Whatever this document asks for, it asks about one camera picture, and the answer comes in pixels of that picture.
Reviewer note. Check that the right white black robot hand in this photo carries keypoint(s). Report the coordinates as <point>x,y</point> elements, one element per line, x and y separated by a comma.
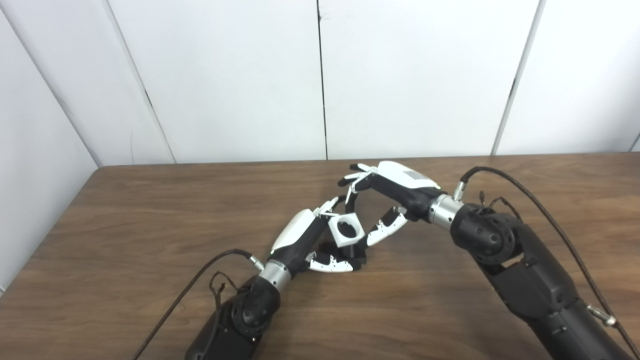
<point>400,185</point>

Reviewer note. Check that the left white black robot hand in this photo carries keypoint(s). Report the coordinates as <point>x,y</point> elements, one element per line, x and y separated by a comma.
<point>300,237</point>

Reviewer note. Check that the white square piece with hole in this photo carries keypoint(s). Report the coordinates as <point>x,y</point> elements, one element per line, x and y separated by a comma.
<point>334,237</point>

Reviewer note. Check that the black peg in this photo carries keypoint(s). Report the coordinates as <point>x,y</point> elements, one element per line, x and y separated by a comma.
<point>357,252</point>

